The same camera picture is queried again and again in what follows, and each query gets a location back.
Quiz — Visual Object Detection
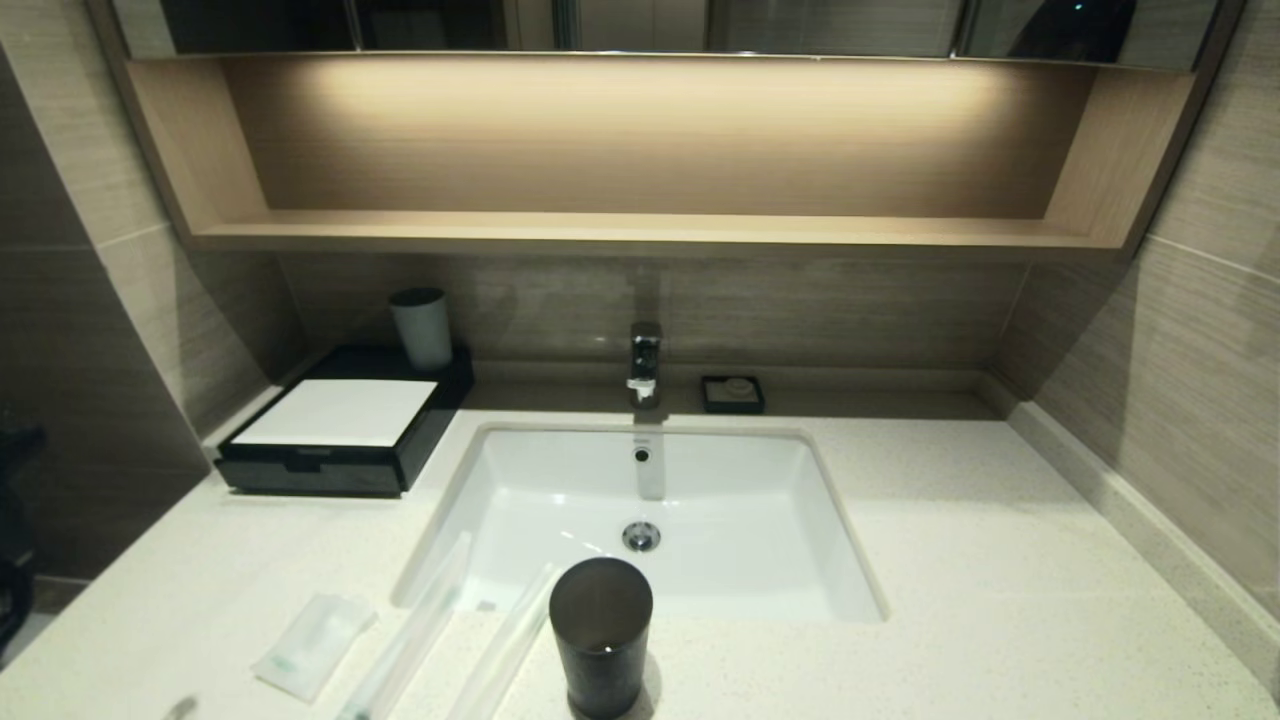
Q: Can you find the long clear toothbrush pack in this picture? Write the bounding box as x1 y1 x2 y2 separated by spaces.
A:
335 530 473 720
445 562 561 720

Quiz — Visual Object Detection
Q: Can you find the black tray box white lid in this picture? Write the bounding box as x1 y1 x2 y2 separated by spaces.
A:
215 345 476 498

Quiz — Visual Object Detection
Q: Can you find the chrome faucet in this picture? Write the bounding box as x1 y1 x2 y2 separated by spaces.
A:
627 322 663 409

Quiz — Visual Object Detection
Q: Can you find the black soap dish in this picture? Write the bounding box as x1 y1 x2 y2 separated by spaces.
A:
700 375 767 415

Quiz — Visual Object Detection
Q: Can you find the white ceramic sink basin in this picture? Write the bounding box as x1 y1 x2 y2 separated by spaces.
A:
390 420 889 626

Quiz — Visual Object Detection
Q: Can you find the white cup with dark rim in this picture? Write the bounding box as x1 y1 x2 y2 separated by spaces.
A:
390 287 455 373

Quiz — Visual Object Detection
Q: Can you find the dark grey tumbler cup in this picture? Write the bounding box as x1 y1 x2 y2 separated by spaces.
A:
548 557 655 720

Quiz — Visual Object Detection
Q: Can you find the mirror cabinet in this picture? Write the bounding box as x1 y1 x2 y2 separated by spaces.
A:
110 0 1223 73

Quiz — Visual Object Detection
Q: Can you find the small white sachet packet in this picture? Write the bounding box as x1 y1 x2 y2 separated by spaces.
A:
250 592 378 703

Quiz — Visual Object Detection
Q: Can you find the light wooden wall shelf niche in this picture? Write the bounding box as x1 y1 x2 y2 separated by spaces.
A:
85 0 1251 263

